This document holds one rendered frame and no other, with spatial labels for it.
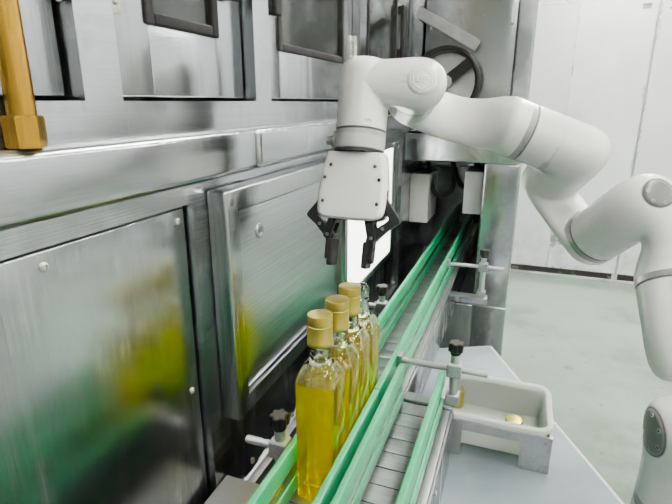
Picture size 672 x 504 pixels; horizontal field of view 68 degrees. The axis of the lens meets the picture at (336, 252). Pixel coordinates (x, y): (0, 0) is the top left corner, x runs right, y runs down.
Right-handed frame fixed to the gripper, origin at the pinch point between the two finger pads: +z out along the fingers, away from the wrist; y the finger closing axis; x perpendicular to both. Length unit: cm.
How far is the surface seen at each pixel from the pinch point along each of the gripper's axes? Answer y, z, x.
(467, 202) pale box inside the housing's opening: 6, -17, 110
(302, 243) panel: -12.7, -0.4, 11.5
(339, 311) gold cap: 1.1, 7.8, -5.6
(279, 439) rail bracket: -5.2, 26.7, -8.1
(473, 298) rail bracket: 13, 14, 85
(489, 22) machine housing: 9, -70, 88
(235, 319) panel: -12.0, 10.1, -11.2
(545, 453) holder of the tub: 33, 35, 30
